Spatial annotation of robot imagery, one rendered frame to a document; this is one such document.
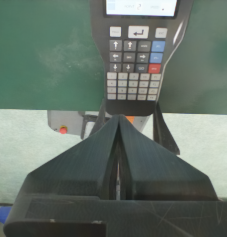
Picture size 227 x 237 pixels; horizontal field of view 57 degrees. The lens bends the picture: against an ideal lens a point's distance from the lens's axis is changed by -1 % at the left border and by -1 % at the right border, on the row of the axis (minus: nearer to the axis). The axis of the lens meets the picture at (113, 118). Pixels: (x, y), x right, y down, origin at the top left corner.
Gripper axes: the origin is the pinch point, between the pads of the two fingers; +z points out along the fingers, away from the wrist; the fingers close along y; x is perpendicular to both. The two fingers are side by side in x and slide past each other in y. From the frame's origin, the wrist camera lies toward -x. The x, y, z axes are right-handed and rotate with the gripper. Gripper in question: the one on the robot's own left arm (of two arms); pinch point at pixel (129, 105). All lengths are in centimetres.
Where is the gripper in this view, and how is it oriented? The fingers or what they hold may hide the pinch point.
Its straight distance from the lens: 28.4
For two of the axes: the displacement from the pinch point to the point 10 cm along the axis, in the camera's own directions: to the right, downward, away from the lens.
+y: -10.0, -0.3, 0.1
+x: 0.0, 1.9, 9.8
